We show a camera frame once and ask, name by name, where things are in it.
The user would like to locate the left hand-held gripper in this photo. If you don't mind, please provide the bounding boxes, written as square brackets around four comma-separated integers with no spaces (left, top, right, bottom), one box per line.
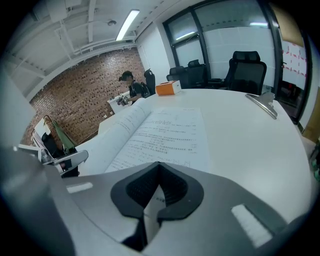
[0,71,90,253]

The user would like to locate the black mesh office chair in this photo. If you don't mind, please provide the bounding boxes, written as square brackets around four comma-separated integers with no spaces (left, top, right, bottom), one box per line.
[223,50,268,96]
[166,66,189,90]
[143,68,157,97]
[187,59,209,89]

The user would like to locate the orange cardboard box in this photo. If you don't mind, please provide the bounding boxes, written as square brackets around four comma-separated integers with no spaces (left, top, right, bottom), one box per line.
[155,80,183,97]

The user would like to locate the brown cardboard box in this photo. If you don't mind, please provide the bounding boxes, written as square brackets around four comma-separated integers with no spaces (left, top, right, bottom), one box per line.
[301,86,320,145]

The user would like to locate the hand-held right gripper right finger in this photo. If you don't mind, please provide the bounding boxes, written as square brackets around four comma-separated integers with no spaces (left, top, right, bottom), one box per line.
[139,161,288,256]

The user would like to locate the long ceiling light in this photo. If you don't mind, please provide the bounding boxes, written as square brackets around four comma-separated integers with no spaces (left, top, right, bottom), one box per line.
[115,9,141,42]

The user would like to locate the black framed glass partition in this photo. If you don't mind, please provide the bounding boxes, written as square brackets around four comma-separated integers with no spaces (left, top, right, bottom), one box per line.
[162,0,314,124]

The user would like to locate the large silver metal clip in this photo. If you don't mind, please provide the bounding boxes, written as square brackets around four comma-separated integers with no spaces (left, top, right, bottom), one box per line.
[244,91,279,121]

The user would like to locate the white paper sheets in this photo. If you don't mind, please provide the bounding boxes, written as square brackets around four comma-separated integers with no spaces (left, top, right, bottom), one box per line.
[74,97,210,245]

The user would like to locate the white sheet with pink notes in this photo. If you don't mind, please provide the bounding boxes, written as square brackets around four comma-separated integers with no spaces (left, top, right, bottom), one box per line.
[281,41,309,79]

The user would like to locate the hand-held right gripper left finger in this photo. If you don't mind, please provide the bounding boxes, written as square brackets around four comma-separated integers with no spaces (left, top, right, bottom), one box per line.
[62,161,161,256]

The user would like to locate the green cloth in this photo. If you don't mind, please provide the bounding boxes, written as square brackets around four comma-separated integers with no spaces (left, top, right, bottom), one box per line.
[50,119,78,154]

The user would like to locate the brown cardboard sheet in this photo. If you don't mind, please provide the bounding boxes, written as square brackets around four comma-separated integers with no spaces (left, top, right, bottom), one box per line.
[270,1,305,49]

